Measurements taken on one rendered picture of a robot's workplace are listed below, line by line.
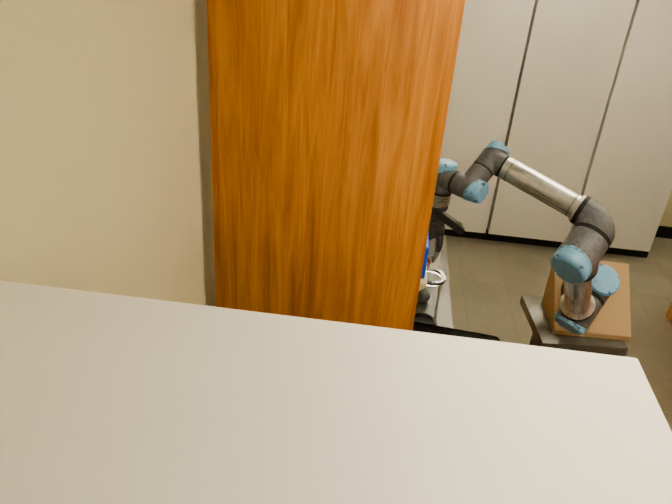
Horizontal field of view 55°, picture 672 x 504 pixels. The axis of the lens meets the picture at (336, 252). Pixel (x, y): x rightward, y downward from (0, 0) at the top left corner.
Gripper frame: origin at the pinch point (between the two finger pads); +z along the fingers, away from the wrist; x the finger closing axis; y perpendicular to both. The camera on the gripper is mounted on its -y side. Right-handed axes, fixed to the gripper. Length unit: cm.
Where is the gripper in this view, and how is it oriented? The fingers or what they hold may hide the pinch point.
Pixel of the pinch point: (433, 255)
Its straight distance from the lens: 226.9
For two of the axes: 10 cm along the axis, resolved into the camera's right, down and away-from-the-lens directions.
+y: -9.8, -0.1, -1.9
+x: 1.6, 5.0, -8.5
